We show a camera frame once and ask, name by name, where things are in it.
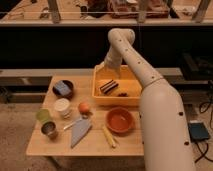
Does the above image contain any striped dark eraser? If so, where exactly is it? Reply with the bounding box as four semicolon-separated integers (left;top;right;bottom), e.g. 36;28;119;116
100;80;118;94

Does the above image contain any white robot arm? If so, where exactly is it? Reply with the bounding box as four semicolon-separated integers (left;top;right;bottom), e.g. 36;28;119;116
104;28;196;171

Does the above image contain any dark brown bowl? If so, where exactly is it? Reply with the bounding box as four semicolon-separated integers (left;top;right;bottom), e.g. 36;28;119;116
52;80;74;99

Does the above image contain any red bowl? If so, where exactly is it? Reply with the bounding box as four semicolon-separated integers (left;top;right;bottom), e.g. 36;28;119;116
105;107;134;134

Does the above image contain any yellow plastic bin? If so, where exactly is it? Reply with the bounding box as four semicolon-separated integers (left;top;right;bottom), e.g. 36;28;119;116
92;65;142;106

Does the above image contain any dark small item in bin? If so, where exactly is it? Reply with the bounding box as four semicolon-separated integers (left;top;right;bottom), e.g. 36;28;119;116
117;93;128;97

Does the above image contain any orange fruit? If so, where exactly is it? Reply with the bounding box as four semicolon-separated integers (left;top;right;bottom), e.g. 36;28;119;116
78;102;90;114

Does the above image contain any blue sponge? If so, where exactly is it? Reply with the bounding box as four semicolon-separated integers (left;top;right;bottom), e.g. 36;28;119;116
54;80;72;96

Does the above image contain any white cup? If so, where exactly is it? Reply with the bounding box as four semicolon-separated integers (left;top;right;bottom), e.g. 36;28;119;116
53;98;71;118

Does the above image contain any yellow corn cob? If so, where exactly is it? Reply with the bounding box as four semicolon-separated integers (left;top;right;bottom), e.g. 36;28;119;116
102;126;116;148

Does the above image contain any grey blue spatula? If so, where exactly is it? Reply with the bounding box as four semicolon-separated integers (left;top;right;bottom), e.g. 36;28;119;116
63;116;92;148

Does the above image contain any wooden table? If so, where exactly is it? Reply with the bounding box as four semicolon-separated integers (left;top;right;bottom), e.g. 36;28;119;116
26;76;144;157

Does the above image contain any green plastic cup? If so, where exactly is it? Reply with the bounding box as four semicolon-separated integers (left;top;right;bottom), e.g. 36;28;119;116
36;109;52;124

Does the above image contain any metal cup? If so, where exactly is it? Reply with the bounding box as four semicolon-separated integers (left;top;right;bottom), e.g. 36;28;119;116
41;121;58;139

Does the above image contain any black foot pedal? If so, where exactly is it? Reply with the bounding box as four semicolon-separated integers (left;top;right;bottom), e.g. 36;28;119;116
188;122;210;142

